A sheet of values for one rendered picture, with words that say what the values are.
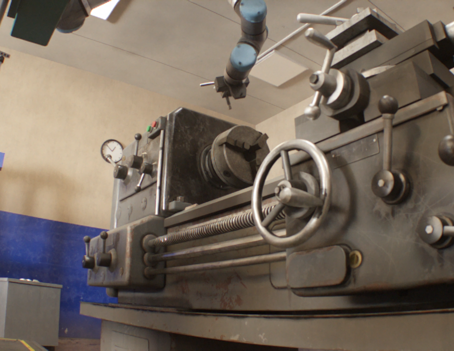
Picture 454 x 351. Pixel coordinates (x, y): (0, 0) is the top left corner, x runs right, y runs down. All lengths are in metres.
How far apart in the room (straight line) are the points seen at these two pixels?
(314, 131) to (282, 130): 5.43
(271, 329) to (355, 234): 0.27
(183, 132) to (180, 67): 3.58
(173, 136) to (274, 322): 1.07
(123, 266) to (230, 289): 0.49
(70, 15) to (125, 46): 3.27
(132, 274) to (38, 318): 1.95
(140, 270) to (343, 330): 1.00
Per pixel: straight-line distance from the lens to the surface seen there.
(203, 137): 1.80
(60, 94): 5.35
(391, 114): 0.65
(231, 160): 1.59
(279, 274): 1.08
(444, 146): 0.51
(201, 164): 1.74
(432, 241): 0.59
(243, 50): 1.45
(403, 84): 0.73
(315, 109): 0.72
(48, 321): 3.43
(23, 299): 3.37
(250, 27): 1.43
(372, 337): 0.69
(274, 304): 1.10
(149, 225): 1.60
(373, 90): 0.76
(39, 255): 4.78
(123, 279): 1.57
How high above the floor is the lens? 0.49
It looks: 19 degrees up
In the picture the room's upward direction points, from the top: 1 degrees clockwise
